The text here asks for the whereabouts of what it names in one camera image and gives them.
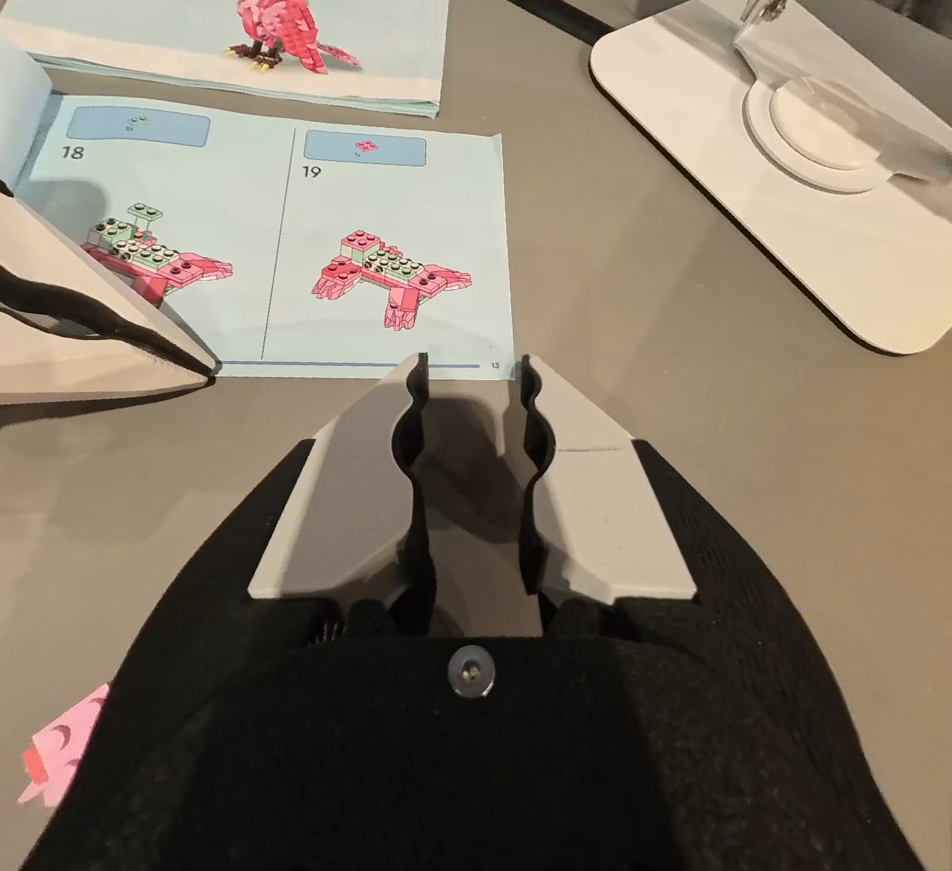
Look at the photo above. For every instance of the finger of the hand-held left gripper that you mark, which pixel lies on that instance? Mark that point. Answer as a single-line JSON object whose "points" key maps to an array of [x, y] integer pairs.
{"points": [[74, 253], [74, 372]]}

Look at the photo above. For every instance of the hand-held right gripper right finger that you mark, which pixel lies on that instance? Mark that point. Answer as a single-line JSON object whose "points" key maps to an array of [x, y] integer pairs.
{"points": [[610, 514]]}

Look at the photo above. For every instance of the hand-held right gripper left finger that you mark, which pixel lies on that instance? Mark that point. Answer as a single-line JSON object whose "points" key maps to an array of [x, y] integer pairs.
{"points": [[335, 514]]}

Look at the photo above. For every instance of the pink toy brick model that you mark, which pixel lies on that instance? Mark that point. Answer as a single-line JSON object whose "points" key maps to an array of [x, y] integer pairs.
{"points": [[63, 744]]}

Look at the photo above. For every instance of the grey desk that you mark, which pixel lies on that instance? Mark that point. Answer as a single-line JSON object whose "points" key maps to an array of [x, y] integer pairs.
{"points": [[669, 402]]}

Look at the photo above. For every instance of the wooden book stand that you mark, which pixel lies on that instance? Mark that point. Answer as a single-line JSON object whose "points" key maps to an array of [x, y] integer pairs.
{"points": [[706, 142]]}

